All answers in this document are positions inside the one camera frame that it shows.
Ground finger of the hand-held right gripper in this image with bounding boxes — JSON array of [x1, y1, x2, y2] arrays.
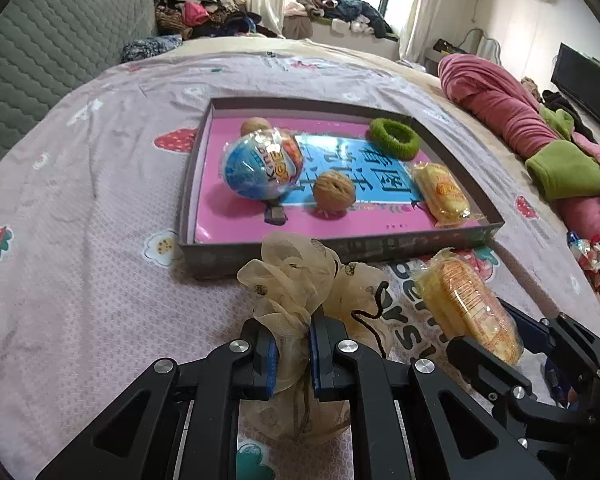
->
[[497, 297, 600, 391], [446, 335, 536, 413]]

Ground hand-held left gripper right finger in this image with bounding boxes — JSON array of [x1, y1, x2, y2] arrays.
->
[[307, 317, 556, 480]]

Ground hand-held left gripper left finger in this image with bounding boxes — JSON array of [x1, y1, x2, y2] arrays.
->
[[35, 317, 281, 480]]

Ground yellow snack packet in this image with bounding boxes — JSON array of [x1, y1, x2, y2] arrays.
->
[[412, 249, 525, 366], [411, 161, 473, 223]]

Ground beige organza drawstring bag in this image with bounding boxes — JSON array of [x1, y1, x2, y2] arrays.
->
[[236, 231, 396, 443]]

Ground grey shallow cardboard box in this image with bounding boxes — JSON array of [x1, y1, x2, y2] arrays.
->
[[178, 97, 505, 281]]

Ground small dark blue packet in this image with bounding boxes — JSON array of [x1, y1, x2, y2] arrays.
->
[[263, 201, 287, 226]]

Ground brown walnut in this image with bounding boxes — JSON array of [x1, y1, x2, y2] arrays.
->
[[240, 117, 272, 137], [312, 170, 356, 208]]

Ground blue plastic toy egg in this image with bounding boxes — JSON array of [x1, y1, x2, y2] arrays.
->
[[221, 127, 306, 201]]

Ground colourful crumpled candy wrappers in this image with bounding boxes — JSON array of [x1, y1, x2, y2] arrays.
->
[[566, 230, 600, 276]]

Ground green fleece cloth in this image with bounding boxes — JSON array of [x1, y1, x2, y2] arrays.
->
[[525, 107, 600, 203]]

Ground pink printed bed sheet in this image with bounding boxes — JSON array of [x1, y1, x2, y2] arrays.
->
[[0, 35, 600, 480]]

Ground pink fleece blanket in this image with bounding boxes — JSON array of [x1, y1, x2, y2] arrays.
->
[[437, 54, 600, 306]]

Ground dark clothes beside television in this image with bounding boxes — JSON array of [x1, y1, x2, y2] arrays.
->
[[520, 76, 598, 143]]

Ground black flat television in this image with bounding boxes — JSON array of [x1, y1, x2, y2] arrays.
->
[[551, 42, 600, 133]]

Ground white chair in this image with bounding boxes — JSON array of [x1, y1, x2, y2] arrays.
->
[[462, 27, 503, 63]]

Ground black bag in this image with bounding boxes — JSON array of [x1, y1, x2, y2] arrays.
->
[[432, 38, 468, 56]]

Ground dark blue floral pillow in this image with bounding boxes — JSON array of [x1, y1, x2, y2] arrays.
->
[[120, 35, 183, 64]]

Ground clothes heap on windowsill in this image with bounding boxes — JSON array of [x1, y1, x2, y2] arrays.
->
[[282, 0, 398, 41]]

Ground pile of mixed clothes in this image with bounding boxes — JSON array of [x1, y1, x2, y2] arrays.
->
[[155, 0, 281, 41]]

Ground grey quilted headboard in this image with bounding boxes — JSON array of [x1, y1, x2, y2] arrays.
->
[[0, 0, 161, 186]]

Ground green fuzzy hair ring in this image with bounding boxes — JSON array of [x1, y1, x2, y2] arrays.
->
[[368, 117, 421, 162]]

